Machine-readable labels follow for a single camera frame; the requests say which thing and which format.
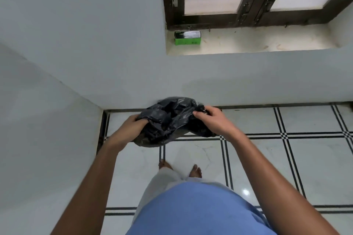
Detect person's right hand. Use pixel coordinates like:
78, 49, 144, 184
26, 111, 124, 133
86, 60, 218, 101
192, 105, 234, 138

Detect person's right forearm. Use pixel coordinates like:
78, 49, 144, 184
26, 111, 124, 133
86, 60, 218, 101
222, 130, 340, 235

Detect person's left forearm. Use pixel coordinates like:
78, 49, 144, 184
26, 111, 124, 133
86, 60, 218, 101
50, 133, 130, 235

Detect person's blue shirt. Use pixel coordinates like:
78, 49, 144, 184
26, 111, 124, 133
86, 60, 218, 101
127, 182, 274, 235

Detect person's right foot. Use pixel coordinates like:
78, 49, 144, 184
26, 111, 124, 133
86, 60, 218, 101
189, 164, 203, 179

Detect person's left hand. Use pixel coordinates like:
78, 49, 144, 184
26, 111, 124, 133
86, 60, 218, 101
111, 114, 149, 143

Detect black plastic garbage bag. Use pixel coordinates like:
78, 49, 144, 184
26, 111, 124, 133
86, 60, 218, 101
133, 96, 218, 148

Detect metal window latch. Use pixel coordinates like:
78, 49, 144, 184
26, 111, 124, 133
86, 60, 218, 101
239, 2, 250, 25
256, 1, 272, 24

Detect person's white trousers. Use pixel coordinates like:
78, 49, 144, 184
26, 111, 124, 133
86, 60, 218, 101
131, 168, 235, 225

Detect green and white box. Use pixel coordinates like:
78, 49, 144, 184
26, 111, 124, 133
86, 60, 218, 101
174, 31, 202, 46

